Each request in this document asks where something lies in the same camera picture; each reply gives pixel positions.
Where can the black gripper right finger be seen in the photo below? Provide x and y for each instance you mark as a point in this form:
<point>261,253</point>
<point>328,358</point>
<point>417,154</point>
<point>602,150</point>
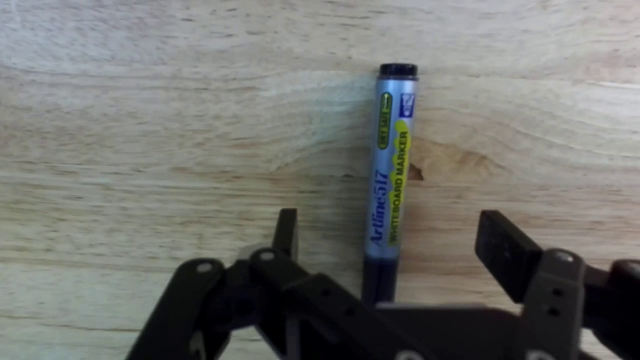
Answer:
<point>567,300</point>

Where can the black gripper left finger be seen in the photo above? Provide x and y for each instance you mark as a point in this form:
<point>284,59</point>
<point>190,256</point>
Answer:
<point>266,306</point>

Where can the black grey whiteboard marker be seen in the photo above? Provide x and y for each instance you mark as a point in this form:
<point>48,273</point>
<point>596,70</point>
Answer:
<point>390,166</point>

